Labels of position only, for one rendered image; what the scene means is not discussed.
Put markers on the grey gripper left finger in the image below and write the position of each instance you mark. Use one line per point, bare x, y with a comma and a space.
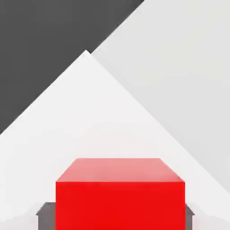
47, 218

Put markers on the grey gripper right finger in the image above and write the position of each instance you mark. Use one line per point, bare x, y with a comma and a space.
189, 219

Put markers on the small red cube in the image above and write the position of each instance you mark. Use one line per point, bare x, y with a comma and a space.
120, 203

